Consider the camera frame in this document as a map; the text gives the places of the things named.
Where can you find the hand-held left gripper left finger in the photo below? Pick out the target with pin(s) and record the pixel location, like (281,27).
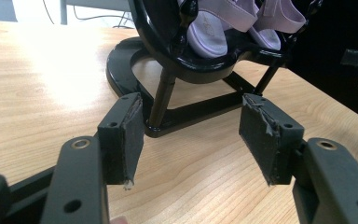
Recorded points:
(121,140)

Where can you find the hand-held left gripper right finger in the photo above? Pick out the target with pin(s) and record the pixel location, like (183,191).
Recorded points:
(261,137)

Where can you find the purple sneaker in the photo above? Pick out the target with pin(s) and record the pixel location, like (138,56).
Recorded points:
(208,37)
(282,18)

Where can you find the red and black shoe rack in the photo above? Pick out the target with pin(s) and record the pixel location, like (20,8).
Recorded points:
(199,70)

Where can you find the white desk frame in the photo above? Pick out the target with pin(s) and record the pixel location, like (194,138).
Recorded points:
(63,12)

